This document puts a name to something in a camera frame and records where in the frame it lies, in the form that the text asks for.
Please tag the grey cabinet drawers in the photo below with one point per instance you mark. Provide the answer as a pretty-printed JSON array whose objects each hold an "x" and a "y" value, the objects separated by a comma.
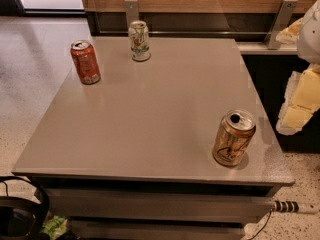
[{"x": 106, "y": 210}]

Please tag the red orange soda can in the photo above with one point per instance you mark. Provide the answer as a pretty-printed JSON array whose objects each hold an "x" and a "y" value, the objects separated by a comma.
[{"x": 84, "y": 58}]

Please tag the right metal bracket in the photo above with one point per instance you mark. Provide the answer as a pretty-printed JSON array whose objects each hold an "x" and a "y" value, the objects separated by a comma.
[{"x": 281, "y": 21}]

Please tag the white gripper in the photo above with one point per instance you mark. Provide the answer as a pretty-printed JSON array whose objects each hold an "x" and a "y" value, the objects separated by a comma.
[{"x": 310, "y": 37}]

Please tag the gold orange soda can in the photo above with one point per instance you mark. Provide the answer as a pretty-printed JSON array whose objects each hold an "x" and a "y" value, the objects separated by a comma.
[{"x": 234, "y": 134}]

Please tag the metal bracket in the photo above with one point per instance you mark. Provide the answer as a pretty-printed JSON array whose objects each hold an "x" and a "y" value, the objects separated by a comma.
[
  {"x": 281, "y": 21},
  {"x": 131, "y": 11}
]

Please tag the white green 7up can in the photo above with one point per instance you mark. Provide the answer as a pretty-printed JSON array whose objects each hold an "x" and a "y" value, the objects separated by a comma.
[{"x": 139, "y": 40}]

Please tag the green snack bag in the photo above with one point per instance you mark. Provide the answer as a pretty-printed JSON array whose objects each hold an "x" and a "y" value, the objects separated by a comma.
[{"x": 55, "y": 227}]

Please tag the left metal bracket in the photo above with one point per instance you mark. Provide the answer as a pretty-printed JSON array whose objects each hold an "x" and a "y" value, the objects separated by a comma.
[{"x": 131, "y": 11}]

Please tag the black white striped handle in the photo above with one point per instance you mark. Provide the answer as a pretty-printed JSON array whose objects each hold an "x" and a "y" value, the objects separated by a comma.
[{"x": 295, "y": 207}]

